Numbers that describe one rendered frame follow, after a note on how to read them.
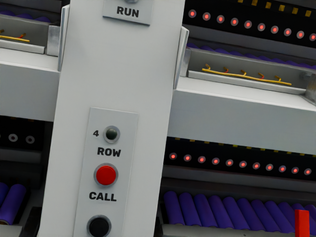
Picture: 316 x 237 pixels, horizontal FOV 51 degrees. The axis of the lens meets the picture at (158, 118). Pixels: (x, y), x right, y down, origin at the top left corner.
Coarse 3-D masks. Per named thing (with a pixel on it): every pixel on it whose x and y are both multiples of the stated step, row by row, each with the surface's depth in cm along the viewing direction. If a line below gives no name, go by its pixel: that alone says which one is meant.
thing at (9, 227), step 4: (0, 224) 32; (0, 228) 31; (4, 228) 31; (8, 228) 32; (12, 228) 32; (16, 228) 32; (20, 228) 32; (0, 232) 31; (4, 232) 31; (8, 232) 31; (12, 232) 31; (16, 232) 31; (20, 232) 31; (0, 236) 30; (4, 236) 31; (8, 236) 31; (12, 236) 31; (16, 236) 31; (20, 236) 31
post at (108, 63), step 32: (96, 0) 27; (160, 0) 28; (96, 32) 27; (128, 32) 28; (160, 32) 28; (64, 64) 27; (96, 64) 27; (128, 64) 28; (160, 64) 28; (64, 96) 27; (96, 96) 27; (128, 96) 28; (160, 96) 28; (64, 128) 27; (160, 128) 28; (64, 160) 27; (160, 160) 28; (64, 192) 27; (128, 192) 28; (64, 224) 27; (128, 224) 28
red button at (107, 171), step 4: (100, 168) 27; (104, 168) 27; (108, 168) 27; (112, 168) 27; (100, 172) 27; (104, 172) 27; (108, 172) 27; (112, 172) 27; (96, 176) 27; (100, 176) 27; (104, 176) 27; (108, 176) 27; (112, 176) 27; (100, 180) 27; (104, 180) 27; (108, 180) 27; (112, 180) 27; (104, 184) 27; (108, 184) 27
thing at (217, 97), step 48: (192, 0) 45; (240, 0) 45; (192, 48) 36; (240, 48) 45; (288, 48) 48; (192, 96) 29; (240, 96) 30; (288, 96) 34; (240, 144) 31; (288, 144) 32
